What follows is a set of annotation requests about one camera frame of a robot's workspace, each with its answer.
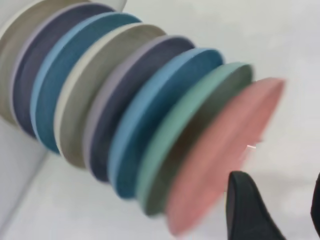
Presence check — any purple plate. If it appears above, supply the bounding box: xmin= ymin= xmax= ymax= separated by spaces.
xmin=83 ymin=34 xmax=196 ymax=183
xmin=11 ymin=2 xmax=116 ymax=140

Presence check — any pink plate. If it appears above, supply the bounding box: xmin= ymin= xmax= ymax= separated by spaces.
xmin=164 ymin=77 xmax=287 ymax=237

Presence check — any blue plate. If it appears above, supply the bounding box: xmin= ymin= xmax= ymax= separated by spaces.
xmin=29 ymin=12 xmax=142 ymax=155
xmin=109 ymin=47 xmax=225 ymax=200

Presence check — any beige plate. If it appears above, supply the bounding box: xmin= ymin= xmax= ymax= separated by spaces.
xmin=0 ymin=0 xmax=91 ymax=126
xmin=53 ymin=23 xmax=167 ymax=170

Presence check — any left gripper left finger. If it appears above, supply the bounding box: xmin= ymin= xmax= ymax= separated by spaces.
xmin=226 ymin=171 xmax=287 ymax=240

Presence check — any green plate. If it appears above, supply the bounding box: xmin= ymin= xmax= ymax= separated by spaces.
xmin=136 ymin=61 xmax=255 ymax=217

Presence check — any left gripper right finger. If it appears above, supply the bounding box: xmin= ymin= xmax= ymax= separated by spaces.
xmin=309 ymin=172 xmax=320 ymax=227

